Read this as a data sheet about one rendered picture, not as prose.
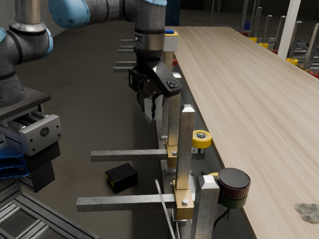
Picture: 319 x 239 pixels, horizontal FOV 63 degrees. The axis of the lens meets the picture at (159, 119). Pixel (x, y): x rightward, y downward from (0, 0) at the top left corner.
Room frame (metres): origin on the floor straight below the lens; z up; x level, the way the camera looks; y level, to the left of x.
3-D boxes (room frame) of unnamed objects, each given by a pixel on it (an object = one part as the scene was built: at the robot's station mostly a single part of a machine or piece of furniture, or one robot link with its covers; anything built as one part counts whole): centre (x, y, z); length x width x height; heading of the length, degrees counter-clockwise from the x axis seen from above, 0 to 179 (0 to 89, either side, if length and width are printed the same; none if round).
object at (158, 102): (0.69, 0.02, 1.10); 0.06 x 0.03 x 0.09; 35
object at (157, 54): (0.68, 0.03, 1.20); 0.09 x 0.08 x 0.12; 35
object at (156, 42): (0.67, 0.03, 1.29); 0.08 x 0.08 x 0.05
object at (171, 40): (1.13, -0.03, 1.18); 0.07 x 0.07 x 0.08; 5
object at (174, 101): (0.87, -0.05, 0.90); 0.03 x 0.03 x 0.48; 5
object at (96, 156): (0.82, 0.04, 0.82); 0.43 x 0.03 x 0.04; 95
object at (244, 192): (0.37, -0.14, 1.09); 0.06 x 0.06 x 0.02
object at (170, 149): (0.85, -0.05, 0.82); 0.13 x 0.06 x 0.05; 5
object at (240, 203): (0.37, -0.14, 1.07); 0.06 x 0.06 x 0.02
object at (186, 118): (0.62, -0.07, 0.89); 0.03 x 0.03 x 0.48; 5
